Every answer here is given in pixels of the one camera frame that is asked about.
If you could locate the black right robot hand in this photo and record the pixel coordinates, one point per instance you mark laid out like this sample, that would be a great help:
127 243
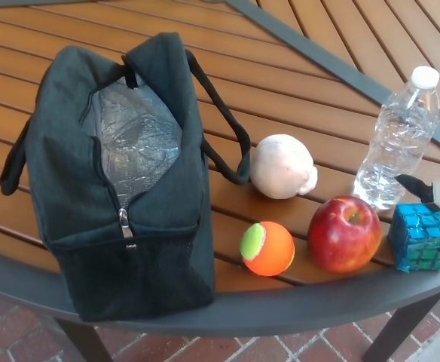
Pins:
423 188

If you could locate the clear plastic water bottle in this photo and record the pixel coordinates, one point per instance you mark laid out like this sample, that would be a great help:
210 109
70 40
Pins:
397 147

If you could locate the blue foil rubik cube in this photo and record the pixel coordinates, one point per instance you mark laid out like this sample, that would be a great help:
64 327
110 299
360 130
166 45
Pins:
421 239

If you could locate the red apple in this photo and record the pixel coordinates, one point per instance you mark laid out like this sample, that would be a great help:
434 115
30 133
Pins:
342 237

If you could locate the cream round soft toy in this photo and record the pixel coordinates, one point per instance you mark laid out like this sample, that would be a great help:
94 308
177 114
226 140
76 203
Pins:
280 169

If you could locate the orange and green tennis ball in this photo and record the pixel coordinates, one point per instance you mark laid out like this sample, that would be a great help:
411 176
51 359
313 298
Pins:
274 252

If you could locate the dark grey insulated lunch bag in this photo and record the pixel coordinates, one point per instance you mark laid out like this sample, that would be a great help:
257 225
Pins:
73 151

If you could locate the dark metal table leg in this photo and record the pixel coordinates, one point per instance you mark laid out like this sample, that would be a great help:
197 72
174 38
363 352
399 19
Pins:
401 332
86 345

